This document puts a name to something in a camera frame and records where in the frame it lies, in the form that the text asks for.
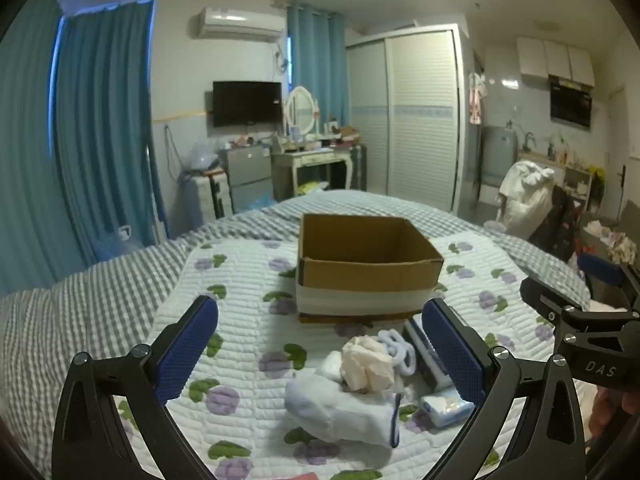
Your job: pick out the white suitcase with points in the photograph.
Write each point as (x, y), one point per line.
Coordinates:
(212, 197)

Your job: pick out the small grey fridge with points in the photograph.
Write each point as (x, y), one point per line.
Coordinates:
(248, 177)

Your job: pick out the black chair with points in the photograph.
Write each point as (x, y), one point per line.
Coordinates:
(555, 225)

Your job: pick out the white kitchen shelf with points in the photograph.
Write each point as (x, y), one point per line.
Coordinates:
(577, 187)

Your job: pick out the white slatted wardrobe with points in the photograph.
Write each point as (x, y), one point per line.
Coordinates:
(410, 115)

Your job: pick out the white oval vanity mirror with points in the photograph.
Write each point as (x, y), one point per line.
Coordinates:
(301, 107)

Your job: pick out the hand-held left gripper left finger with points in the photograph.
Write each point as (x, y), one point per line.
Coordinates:
(187, 347)

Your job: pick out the white wall cabinets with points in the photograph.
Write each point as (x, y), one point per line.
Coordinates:
(555, 60)

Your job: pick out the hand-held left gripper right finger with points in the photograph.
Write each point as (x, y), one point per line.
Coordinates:
(452, 352)

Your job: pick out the white dressing table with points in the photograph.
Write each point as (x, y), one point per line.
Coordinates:
(312, 160)

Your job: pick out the person's right hand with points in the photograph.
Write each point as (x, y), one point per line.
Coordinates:
(607, 412)

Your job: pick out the white garment on chair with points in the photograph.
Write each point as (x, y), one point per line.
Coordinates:
(525, 195)

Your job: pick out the hanging pink clothes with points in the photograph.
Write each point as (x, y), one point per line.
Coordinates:
(476, 97)

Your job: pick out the narrow blue curtain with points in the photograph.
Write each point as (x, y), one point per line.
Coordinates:
(317, 70)

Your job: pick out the cream cloth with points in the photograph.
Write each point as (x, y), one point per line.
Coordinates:
(367, 362)

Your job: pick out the clear plastic bag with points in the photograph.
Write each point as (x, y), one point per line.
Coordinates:
(202, 156)

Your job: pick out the floral quilted mat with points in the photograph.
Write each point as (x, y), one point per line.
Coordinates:
(250, 305)

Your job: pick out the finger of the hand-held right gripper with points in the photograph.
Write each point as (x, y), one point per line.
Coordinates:
(540, 297)
(600, 267)

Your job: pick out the grey washing machine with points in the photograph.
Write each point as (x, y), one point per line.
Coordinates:
(500, 160)

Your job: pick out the cardboard box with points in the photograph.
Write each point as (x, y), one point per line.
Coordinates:
(365, 270)

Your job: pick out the white plastic rings item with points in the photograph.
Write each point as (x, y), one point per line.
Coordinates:
(400, 352)

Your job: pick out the black wall television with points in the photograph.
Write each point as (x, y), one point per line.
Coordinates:
(246, 103)

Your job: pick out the small white cloth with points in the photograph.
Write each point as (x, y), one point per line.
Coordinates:
(330, 367)

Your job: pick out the large water jug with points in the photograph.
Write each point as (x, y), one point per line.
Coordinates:
(120, 245)

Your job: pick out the tissue packet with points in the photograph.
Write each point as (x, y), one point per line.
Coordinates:
(445, 406)

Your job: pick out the black range hood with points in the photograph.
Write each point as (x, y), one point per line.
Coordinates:
(571, 102)

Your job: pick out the wide blue curtain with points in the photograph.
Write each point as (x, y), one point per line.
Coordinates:
(100, 135)

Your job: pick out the white air conditioner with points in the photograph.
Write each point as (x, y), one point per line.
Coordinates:
(237, 24)

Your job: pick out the light blue sock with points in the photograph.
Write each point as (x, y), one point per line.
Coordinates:
(340, 410)

